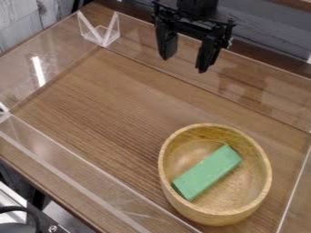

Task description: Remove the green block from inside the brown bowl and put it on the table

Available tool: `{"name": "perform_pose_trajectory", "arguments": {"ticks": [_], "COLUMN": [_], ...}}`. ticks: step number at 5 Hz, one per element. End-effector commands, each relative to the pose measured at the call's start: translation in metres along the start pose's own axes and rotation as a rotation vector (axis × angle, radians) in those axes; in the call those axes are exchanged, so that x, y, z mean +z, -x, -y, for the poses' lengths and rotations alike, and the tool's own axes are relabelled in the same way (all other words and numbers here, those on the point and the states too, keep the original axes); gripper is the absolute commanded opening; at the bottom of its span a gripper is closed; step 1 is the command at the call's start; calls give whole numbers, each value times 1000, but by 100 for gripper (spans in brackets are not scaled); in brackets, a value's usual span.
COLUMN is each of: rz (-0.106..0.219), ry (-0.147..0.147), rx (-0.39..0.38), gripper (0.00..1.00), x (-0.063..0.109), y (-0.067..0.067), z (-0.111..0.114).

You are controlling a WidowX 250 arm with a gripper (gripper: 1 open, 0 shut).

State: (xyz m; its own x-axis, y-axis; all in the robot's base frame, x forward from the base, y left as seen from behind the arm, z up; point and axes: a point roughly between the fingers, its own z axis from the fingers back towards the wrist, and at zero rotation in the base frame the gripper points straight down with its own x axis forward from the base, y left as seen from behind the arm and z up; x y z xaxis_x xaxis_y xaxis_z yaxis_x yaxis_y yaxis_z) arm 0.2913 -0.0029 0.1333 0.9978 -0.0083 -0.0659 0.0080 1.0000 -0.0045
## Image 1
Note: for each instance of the green rectangular block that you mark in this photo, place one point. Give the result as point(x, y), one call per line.
point(196, 179)

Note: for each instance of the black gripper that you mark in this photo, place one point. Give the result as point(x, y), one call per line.
point(193, 18)

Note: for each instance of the brown wooden bowl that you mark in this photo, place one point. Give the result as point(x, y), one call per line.
point(236, 195)

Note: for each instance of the clear acrylic corner bracket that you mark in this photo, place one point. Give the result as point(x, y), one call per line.
point(101, 35)

